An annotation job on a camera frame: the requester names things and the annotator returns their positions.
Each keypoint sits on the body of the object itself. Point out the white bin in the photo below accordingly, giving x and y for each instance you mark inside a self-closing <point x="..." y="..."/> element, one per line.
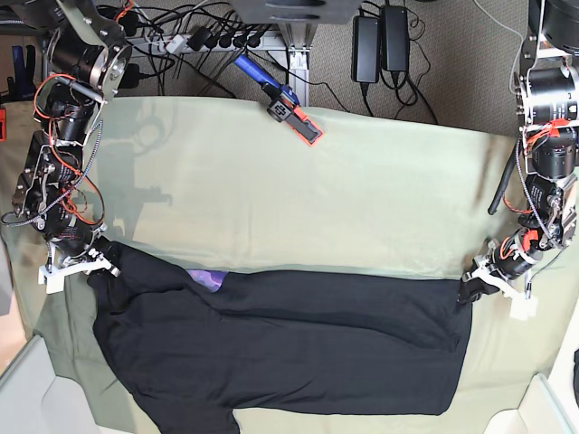
<point x="548" y="407"/>
<point x="34" y="399"/>

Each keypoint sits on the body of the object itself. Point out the orange clamp at left edge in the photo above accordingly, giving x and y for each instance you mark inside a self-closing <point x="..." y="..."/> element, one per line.
<point x="3" y="120"/>

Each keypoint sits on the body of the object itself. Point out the pale green table cloth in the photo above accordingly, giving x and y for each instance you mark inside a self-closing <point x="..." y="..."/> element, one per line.
<point x="218" y="184"/>

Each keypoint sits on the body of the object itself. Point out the black power brick right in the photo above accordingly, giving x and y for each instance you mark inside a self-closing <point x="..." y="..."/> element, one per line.
<point x="395" y="39"/>

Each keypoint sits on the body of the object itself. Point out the black power adapter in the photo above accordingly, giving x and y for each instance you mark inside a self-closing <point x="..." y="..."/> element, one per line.
<point x="131" y="77"/>

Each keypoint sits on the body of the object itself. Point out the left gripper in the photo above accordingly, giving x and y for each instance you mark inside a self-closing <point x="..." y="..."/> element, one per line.
<point x="505" y="269"/>

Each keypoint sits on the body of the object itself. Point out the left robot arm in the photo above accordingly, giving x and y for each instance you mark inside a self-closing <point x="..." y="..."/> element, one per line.
<point x="538" y="182"/>

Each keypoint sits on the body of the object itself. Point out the black power brick left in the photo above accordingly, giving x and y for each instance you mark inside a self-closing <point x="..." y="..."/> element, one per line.
<point x="365" y="50"/>

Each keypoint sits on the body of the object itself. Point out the white bin left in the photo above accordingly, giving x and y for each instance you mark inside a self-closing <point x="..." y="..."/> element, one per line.
<point x="34" y="399"/>

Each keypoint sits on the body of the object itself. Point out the black T-shirt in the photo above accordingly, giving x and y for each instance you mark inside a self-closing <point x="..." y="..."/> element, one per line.
<point x="302" y="341"/>

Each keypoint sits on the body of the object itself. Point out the aluminium frame post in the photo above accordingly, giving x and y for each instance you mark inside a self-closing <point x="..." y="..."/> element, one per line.
<point x="298" y="39"/>

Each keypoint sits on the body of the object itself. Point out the black power brick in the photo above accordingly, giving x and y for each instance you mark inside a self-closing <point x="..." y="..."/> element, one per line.
<point x="395" y="39"/>
<point x="365" y="50"/>

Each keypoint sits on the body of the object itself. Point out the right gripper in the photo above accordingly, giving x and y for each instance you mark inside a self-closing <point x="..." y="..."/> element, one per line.
<point x="67" y="257"/>

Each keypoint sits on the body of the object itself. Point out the blue orange bar clamp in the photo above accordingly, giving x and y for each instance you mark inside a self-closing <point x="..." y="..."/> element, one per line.
<point x="284" y="106"/>

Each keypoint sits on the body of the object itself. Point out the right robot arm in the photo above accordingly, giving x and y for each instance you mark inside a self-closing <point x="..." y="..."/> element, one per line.
<point x="88" y="54"/>

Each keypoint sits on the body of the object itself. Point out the white bin right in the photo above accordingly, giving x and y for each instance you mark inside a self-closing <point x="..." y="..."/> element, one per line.
<point x="548" y="407"/>

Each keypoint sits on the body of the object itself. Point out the grey power strip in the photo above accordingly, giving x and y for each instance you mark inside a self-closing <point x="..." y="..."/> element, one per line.
<point x="185" y="43"/>

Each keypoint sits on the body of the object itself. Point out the blue clamp at left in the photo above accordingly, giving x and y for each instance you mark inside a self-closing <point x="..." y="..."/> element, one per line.
<point x="21" y="86"/>

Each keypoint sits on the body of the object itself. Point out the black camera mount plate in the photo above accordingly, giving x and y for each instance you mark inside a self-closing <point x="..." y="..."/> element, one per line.
<point x="295" y="11"/>

